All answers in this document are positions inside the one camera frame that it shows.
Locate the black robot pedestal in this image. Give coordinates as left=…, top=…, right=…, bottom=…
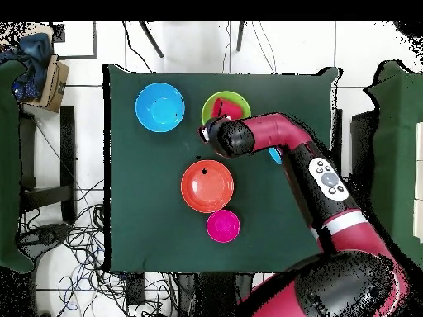
left=176, top=272, right=252, bottom=317

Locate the black tripod leg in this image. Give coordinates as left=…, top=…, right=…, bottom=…
left=235, top=21, right=246, bottom=53
left=138, top=21, right=165, bottom=59

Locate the black framed board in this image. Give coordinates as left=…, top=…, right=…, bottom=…
left=52, top=21, right=99, bottom=61

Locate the blue bowl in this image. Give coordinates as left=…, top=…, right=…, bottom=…
left=135, top=82, right=186, bottom=134

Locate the blue fabric bag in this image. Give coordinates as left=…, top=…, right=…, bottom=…
left=0, top=31, right=55, bottom=102

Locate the blue cup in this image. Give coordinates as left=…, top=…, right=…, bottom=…
left=268, top=146, right=284, bottom=165

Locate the green bowl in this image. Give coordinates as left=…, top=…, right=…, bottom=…
left=201, top=91, right=252, bottom=128

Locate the dark green table cloth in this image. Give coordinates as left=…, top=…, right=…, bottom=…
left=102, top=63, right=343, bottom=275

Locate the small pink bowl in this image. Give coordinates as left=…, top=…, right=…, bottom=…
left=206, top=209, right=241, bottom=244

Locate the red cup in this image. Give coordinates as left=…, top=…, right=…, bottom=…
left=211, top=97, right=245, bottom=120

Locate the black chair base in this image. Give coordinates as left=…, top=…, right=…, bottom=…
left=17, top=223, right=72, bottom=253

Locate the floor cable tangle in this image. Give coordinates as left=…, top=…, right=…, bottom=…
left=19, top=179, right=178, bottom=317

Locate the cardboard box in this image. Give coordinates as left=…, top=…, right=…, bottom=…
left=24, top=54, right=71, bottom=114

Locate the black stool frame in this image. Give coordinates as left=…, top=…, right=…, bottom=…
left=330, top=108, right=380, bottom=192
left=18, top=106, right=78, bottom=225

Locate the green cloth side table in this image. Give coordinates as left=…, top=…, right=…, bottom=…
left=0, top=59, right=36, bottom=274
left=363, top=59, right=423, bottom=268

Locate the black power adapter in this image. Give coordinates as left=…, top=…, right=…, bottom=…
left=126, top=272, right=147, bottom=307

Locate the orange bowl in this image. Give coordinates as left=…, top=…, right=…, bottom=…
left=180, top=159, right=235, bottom=214

